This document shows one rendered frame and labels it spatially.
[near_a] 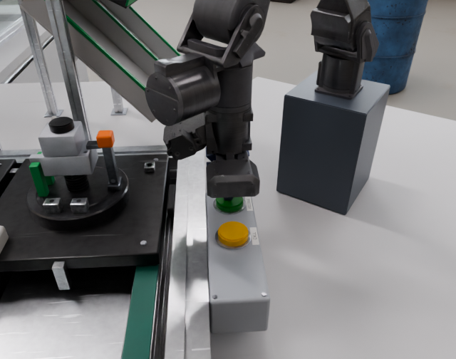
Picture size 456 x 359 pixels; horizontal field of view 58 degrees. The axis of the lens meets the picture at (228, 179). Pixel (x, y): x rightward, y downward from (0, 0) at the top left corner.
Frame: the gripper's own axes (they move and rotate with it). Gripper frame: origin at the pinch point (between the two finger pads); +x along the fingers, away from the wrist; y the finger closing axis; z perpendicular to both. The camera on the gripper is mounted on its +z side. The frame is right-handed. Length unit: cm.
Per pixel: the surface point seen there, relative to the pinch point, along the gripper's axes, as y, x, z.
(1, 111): -57, 15, 56
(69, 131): -0.6, -7.9, 20.3
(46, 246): 8.2, 3.7, 23.4
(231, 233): 7.5, 3.3, 0.0
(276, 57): -354, 99, -73
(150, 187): -3.7, 3.6, 11.4
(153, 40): -50, -5, 14
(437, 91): -260, 99, -191
